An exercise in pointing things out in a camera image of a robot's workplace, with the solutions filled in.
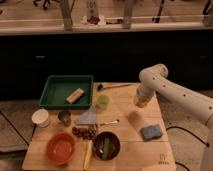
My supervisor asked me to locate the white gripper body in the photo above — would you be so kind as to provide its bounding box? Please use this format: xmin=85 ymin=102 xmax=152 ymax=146
xmin=136 ymin=84 xmax=154 ymax=99

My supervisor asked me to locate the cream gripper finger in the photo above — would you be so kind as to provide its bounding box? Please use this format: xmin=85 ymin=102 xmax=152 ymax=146
xmin=134 ymin=96 xmax=150 ymax=108

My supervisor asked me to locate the orange apple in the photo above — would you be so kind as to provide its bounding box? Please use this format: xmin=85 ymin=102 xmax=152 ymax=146
xmin=135 ymin=98 xmax=148 ymax=108

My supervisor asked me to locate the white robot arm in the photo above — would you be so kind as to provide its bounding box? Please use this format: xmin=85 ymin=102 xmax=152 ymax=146
xmin=135 ymin=64 xmax=213 ymax=171

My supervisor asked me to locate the green cup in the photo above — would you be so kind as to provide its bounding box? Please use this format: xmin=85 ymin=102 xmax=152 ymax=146
xmin=97 ymin=95 xmax=109 ymax=110

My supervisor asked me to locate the metal spoon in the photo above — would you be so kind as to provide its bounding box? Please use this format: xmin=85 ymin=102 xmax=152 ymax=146
xmin=97 ymin=120 xmax=119 ymax=127

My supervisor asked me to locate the black-headed wooden brush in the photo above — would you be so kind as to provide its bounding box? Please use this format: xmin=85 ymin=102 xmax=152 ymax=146
xmin=97 ymin=84 xmax=131 ymax=91

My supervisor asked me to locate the blue sponge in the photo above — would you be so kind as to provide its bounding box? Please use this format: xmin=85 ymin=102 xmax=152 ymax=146
xmin=140 ymin=124 xmax=163 ymax=141

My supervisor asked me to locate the grey folded cloth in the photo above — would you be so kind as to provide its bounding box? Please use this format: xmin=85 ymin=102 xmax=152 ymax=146
xmin=75 ymin=107 xmax=96 ymax=125

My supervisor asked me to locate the dark bowl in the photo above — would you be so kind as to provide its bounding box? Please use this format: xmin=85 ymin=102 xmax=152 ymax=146
xmin=93 ymin=132 xmax=120 ymax=161

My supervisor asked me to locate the green cucumber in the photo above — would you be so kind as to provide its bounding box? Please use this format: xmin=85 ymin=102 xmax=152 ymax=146
xmin=102 ymin=138 xmax=110 ymax=160

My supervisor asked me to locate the wooden block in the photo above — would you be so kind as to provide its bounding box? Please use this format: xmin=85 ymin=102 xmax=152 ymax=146
xmin=66 ymin=88 xmax=84 ymax=104

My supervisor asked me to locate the bunch of dark grapes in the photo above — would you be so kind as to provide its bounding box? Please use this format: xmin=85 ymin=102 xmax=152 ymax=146
xmin=72 ymin=127 xmax=96 ymax=140

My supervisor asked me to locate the green plastic tray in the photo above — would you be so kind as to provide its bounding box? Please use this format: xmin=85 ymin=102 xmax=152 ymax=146
xmin=39 ymin=75 xmax=93 ymax=109

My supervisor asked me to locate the small metal cup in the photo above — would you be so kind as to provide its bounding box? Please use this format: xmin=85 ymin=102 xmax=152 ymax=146
xmin=58 ymin=110 xmax=71 ymax=126

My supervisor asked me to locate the orange bowl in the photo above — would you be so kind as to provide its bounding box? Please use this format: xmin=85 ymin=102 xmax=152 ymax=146
xmin=45 ymin=132 xmax=75 ymax=166

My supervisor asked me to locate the white paper cup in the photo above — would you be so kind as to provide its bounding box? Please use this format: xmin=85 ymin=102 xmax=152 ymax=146
xmin=31 ymin=109 xmax=50 ymax=127

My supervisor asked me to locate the black cable right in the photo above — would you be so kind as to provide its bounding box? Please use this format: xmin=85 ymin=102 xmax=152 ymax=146
xmin=165 ymin=125 xmax=211 ymax=171

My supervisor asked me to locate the black cable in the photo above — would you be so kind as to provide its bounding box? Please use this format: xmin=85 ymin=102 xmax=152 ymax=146
xmin=0 ymin=111 xmax=37 ymax=147
xmin=165 ymin=125 xmax=211 ymax=171

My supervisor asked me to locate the black cable left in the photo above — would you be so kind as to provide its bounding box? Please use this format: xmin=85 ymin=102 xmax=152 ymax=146
xmin=0 ymin=111 xmax=37 ymax=147

